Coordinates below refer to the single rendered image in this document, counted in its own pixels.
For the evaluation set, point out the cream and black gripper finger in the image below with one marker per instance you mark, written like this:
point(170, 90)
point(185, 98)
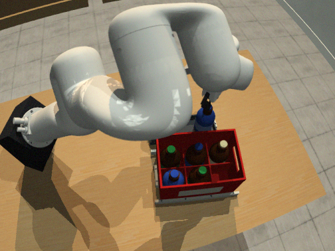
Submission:
point(206, 104)

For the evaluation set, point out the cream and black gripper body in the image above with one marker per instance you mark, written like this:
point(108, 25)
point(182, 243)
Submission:
point(213, 96)

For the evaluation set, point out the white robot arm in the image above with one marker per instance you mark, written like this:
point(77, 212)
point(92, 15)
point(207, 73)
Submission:
point(154, 99)

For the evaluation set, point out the brown bottle with cream cap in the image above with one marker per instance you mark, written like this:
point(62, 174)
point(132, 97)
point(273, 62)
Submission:
point(218, 152)

